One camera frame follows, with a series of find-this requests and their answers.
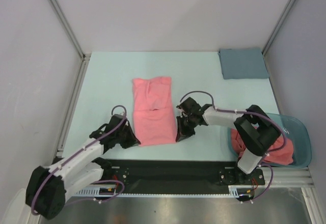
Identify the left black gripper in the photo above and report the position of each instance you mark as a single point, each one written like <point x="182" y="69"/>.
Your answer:
<point x="132" y="141"/>

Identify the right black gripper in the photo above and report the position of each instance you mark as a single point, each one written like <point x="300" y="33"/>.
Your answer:
<point x="184" y="121"/>

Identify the pink t-shirt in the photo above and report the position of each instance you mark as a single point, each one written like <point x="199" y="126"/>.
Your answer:
<point x="283" y="156"/>
<point x="153" y="111"/>

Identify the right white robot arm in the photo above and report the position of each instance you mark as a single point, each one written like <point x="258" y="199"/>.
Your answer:
<point x="259" y="133"/>

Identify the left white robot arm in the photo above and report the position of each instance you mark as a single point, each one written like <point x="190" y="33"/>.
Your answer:
<point x="50" y="187"/>

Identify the folded blue-grey t-shirt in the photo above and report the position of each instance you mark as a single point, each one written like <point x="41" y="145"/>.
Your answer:
<point x="244" y="63"/>

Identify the crumpled pink t-shirt in basin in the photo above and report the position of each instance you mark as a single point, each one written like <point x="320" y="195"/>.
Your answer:
<point x="283" y="156"/>

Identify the teal plastic basin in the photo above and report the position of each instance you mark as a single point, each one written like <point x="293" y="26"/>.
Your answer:
<point x="294" y="130"/>

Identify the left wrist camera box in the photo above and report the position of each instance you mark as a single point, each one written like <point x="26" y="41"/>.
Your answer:
<point x="117" y="121"/>

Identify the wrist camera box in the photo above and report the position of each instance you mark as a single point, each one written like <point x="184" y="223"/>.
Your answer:
<point x="189" y="106"/>
<point x="117" y="121"/>

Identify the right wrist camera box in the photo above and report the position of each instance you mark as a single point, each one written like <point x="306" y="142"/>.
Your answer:
<point x="189" y="106"/>

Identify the white slotted cable duct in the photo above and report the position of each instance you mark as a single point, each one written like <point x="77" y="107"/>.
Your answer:
<point x="101" y="191"/>

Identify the right aluminium frame post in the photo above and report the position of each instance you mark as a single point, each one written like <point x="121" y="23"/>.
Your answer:
<point x="281" y="20"/>

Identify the aluminium frame post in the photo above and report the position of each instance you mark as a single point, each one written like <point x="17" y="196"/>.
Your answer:
<point x="66" y="27"/>
<point x="281" y="20"/>

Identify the left aluminium frame post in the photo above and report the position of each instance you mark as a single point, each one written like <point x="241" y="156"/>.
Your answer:
<point x="66" y="27"/>

